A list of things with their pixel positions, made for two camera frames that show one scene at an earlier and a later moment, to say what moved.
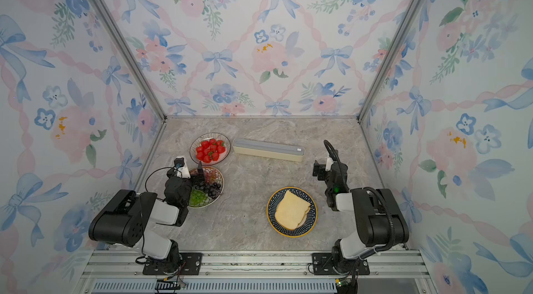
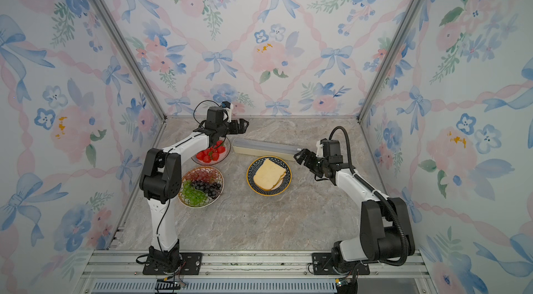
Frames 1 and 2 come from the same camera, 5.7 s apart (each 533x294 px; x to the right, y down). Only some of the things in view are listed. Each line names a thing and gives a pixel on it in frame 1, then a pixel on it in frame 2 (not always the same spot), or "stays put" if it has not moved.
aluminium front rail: x=254 y=272 stays put
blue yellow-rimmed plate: x=306 y=224 → x=268 y=175
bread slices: x=291 y=211 → x=269 y=176
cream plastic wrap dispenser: x=268 y=150 stays put
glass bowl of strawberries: x=210 y=148 stays put
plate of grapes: x=205 y=191 stays put
